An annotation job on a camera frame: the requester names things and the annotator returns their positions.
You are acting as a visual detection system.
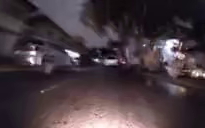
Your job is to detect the dark asphalt road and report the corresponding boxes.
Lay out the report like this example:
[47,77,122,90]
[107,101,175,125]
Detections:
[0,64,205,128]

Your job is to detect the white vehicle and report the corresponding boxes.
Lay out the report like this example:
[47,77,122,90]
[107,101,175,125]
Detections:
[13,44,58,68]

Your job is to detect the white car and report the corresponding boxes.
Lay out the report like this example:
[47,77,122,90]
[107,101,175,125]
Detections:
[101,54,120,67]

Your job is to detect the large tree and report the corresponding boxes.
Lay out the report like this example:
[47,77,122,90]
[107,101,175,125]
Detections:
[83,0,205,73]

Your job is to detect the long building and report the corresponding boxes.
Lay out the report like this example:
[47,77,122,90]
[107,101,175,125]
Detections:
[0,0,88,68]

